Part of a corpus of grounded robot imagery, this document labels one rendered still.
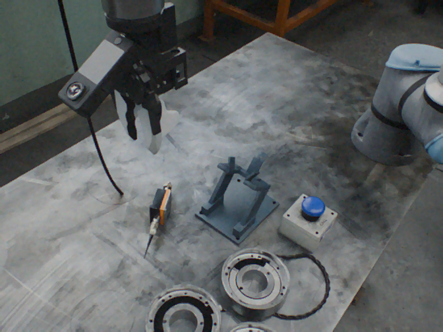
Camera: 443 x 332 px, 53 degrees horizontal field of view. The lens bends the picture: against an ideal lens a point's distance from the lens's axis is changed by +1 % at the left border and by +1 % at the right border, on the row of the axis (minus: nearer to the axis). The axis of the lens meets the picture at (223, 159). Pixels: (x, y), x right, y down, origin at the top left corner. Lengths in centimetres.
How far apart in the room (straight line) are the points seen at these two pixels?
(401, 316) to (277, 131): 99
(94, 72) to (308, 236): 43
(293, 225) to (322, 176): 19
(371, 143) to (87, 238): 60
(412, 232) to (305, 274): 132
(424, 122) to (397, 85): 11
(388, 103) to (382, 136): 8
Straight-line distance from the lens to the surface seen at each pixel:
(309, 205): 75
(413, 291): 186
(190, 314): 68
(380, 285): 182
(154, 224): 76
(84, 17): 241
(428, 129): 84
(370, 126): 99
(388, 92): 94
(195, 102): 106
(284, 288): 71
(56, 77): 242
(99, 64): 58
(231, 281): 70
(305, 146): 98
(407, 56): 91
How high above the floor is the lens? 142
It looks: 43 degrees down
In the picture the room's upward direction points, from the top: 7 degrees clockwise
